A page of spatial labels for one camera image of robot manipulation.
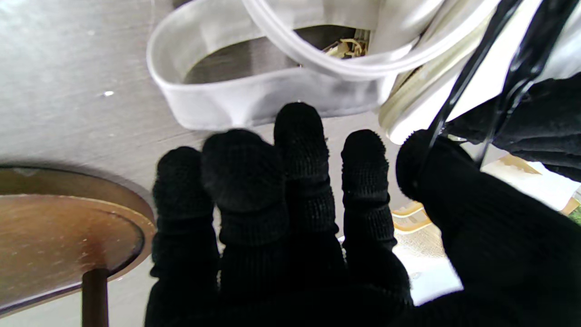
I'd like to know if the printed sunroom backdrop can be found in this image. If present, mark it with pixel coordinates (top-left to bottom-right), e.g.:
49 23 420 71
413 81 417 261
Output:
393 154 581 306

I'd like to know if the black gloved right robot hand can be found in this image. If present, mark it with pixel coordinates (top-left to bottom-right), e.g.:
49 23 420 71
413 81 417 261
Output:
144 102 581 327

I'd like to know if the white zip pouch bag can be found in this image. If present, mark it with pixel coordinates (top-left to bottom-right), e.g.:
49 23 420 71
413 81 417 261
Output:
146 0 581 173

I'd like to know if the dark wooden necklace stand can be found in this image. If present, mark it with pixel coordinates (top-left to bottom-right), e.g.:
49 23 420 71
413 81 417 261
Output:
0 166 157 327

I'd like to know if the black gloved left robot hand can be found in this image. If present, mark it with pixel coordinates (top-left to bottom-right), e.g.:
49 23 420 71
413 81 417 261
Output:
447 73 581 182

